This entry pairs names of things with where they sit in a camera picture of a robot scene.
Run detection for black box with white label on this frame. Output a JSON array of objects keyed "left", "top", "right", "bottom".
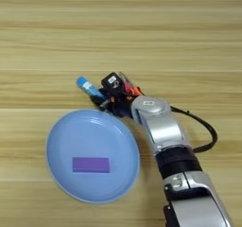
[{"left": 100, "top": 72, "right": 124, "bottom": 95}]

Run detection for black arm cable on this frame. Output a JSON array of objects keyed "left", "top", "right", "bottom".
[{"left": 169, "top": 106, "right": 218, "bottom": 154}]

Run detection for blue glue stick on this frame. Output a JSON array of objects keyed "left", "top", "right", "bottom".
[{"left": 76, "top": 76, "right": 105, "bottom": 99}]

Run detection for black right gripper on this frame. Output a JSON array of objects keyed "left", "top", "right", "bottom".
[{"left": 90, "top": 90, "right": 145, "bottom": 118}]

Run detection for orange and black pliers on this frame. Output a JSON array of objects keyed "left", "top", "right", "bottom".
[{"left": 118, "top": 71, "right": 143, "bottom": 96}]

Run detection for light blue round plate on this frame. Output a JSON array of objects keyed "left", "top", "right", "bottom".
[{"left": 45, "top": 109, "right": 141, "bottom": 204}]

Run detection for purple rectangular block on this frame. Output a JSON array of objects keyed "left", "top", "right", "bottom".
[{"left": 72, "top": 156, "right": 111, "bottom": 174}]

